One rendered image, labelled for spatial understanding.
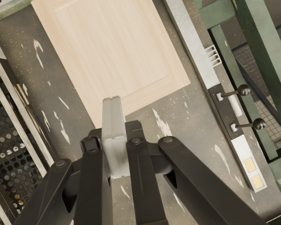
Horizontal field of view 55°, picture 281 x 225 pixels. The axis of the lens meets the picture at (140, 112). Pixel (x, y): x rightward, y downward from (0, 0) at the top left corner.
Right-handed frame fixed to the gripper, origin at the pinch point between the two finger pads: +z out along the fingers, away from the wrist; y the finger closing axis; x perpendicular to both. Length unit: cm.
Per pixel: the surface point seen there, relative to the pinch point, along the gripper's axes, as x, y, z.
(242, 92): -26, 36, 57
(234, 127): -41, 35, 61
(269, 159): -62, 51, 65
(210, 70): -22, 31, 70
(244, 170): -58, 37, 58
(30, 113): -24, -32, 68
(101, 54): -11, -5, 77
